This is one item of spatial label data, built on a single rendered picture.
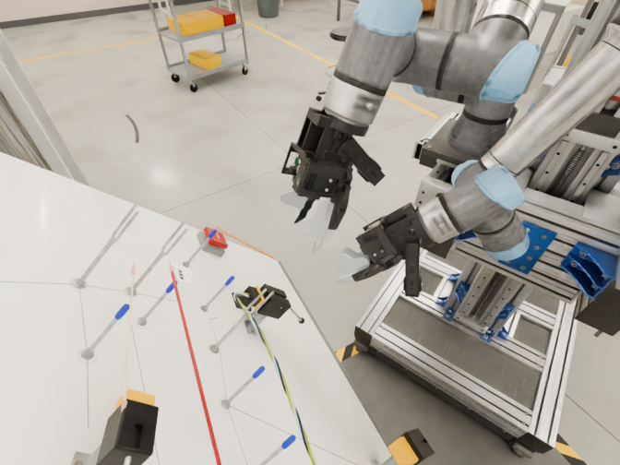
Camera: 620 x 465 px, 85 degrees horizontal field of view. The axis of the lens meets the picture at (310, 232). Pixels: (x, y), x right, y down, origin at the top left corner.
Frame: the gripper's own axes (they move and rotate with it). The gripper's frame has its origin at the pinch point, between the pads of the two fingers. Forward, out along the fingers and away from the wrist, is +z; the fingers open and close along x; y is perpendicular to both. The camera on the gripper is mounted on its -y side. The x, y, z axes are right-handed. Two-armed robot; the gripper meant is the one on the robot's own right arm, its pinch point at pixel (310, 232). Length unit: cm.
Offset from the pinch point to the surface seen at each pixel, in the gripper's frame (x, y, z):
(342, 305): -62, -89, 93
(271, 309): 2.0, 2.7, 16.6
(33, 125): -59, 45, 13
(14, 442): 21.0, 36.2, 8.6
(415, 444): 29.2, -16.0, 22.0
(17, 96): -58, 48, 7
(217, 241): -20.4, 7.9, 17.9
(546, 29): -232, -357, -110
